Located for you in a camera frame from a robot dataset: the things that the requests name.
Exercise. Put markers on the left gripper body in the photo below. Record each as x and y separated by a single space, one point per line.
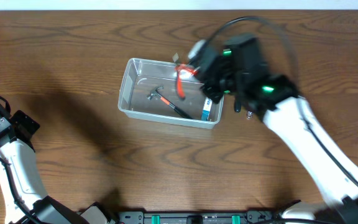
25 124

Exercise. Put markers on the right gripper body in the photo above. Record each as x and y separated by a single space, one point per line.
222 83

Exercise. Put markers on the black yellow screwdriver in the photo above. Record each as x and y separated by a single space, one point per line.
237 104

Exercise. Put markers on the silver wrench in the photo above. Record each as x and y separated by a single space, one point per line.
249 115

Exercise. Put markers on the blue white cardboard box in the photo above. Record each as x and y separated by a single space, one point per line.
206 111

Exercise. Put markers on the orange handled pliers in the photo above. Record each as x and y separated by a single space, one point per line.
179 67

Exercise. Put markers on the clear plastic container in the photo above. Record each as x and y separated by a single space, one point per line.
142 75

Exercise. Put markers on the small hammer black orange handle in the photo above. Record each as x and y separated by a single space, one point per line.
175 108

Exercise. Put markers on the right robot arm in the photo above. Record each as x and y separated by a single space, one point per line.
277 102

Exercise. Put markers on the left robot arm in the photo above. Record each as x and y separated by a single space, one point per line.
25 197

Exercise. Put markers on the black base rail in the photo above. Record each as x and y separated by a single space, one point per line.
138 217

